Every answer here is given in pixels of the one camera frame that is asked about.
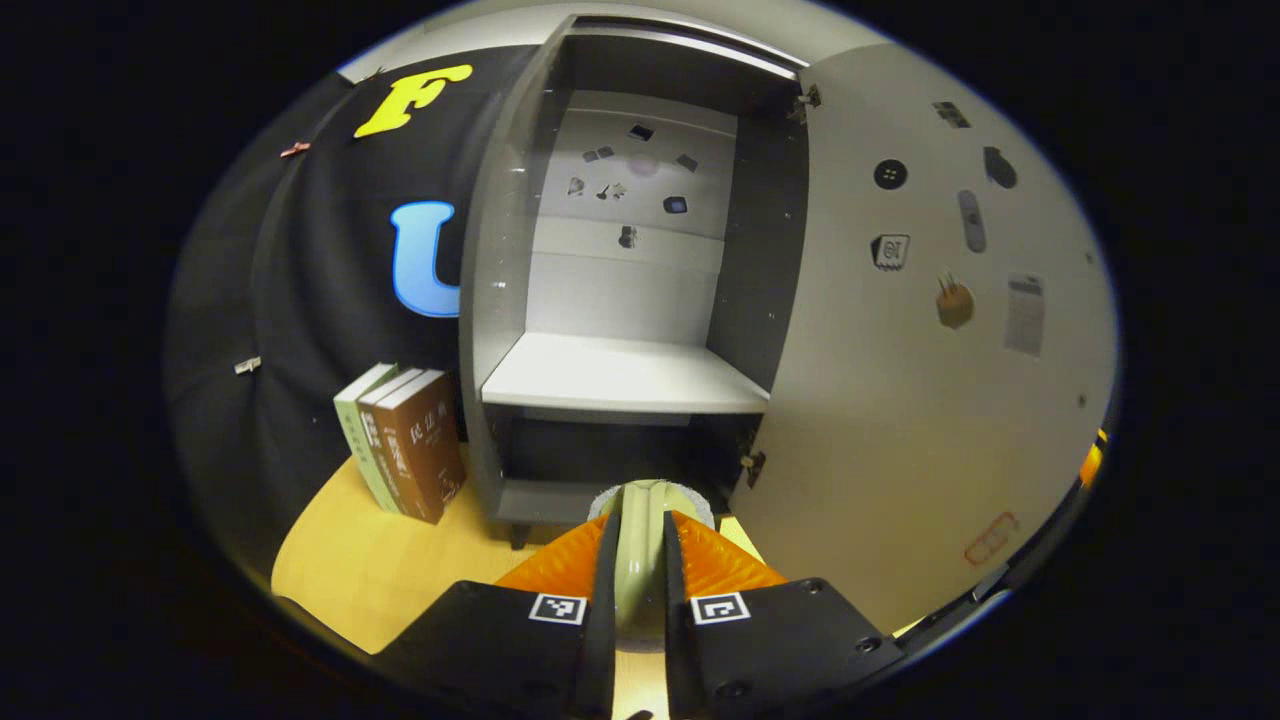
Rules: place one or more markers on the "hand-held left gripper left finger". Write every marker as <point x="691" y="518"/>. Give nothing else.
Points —
<point x="500" y="640"/>

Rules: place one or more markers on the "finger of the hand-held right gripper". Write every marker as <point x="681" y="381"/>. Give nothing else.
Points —
<point x="1092" y="465"/>

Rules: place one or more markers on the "white cabinet shelf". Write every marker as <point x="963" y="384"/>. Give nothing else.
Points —
<point x="620" y="375"/>

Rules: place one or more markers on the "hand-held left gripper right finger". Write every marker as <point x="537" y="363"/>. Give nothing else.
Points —
<point x="780" y="640"/>

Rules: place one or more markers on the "metal cabinet hinge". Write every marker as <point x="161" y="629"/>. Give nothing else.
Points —
<point x="753" y="468"/>
<point x="808" y="102"/>

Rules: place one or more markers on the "white clip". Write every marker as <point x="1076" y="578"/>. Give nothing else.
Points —
<point x="247" y="365"/>

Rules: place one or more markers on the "red clip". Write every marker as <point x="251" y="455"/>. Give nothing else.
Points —
<point x="295" y="150"/>

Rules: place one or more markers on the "beige cabinet door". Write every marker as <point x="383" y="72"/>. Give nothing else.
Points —
<point x="900" y="420"/>

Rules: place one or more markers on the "black clip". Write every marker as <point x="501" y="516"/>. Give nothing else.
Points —
<point x="375" y="72"/>

